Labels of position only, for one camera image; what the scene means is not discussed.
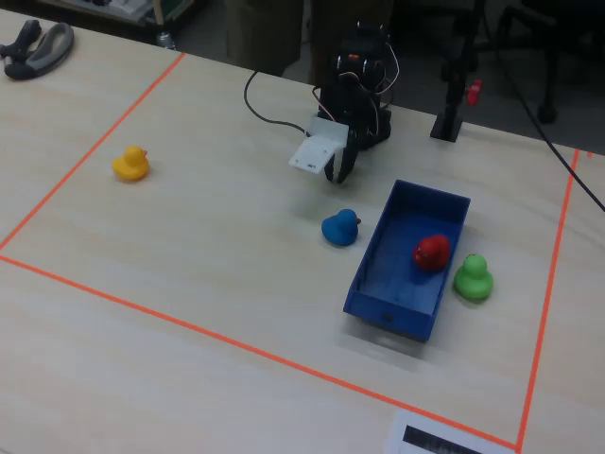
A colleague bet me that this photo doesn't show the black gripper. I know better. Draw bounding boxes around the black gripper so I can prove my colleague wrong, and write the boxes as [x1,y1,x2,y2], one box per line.
[323,101,377,186]

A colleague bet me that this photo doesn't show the grey black handle tool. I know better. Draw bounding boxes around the grey black handle tool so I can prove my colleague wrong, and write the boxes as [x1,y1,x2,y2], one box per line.
[0,20,76,81]

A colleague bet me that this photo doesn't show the black camera cable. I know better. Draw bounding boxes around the black camera cable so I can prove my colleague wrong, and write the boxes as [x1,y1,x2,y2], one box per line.
[244,69,313,133]

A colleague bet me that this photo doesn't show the blue rubber duck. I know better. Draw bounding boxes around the blue rubber duck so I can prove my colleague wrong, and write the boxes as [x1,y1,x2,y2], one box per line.
[320,208,364,248]

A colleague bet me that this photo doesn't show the white paper with black bar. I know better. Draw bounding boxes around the white paper with black bar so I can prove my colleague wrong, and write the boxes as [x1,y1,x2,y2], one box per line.
[383,410,517,454]

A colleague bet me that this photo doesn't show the wooden shelf with clutter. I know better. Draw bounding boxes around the wooden shelf with clutter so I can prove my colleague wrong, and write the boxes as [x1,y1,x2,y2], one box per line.
[37,0,199,27]

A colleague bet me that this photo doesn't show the black table clamp stand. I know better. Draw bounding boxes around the black table clamp stand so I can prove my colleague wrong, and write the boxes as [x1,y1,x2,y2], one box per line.
[429,0,478,142]

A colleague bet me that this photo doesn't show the yellow rubber duck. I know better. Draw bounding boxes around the yellow rubber duck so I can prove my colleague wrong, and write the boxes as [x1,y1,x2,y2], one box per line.
[112,145,151,183]

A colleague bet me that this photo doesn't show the orange tape strip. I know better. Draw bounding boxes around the orange tape strip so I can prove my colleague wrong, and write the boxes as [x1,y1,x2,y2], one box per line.
[0,253,521,450]
[0,51,186,251]
[515,148,581,453]

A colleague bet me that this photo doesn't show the blue plastic box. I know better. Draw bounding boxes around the blue plastic box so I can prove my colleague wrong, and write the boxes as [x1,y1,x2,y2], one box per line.
[342,179,472,345]

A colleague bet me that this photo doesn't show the black office chair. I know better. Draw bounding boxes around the black office chair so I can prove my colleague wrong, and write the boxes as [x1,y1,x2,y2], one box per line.
[491,0,605,125]

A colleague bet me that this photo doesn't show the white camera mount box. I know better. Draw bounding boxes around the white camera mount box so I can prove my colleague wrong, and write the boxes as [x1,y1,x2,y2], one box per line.
[287,115,350,176]

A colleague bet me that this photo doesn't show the brown cardboard panel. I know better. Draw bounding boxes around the brown cardboard panel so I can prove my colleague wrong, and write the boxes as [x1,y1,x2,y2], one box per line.
[225,0,303,79]

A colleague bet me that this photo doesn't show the green rubber duck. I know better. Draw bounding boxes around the green rubber duck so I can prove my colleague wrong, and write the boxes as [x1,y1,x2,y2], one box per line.
[452,253,495,301]

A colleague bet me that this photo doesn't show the long black cable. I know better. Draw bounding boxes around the long black cable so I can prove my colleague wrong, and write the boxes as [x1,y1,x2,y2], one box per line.
[481,27,605,213]

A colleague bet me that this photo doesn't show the red rubber duck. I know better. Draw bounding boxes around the red rubber duck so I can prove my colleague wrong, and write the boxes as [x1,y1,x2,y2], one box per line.
[412,234,452,273]

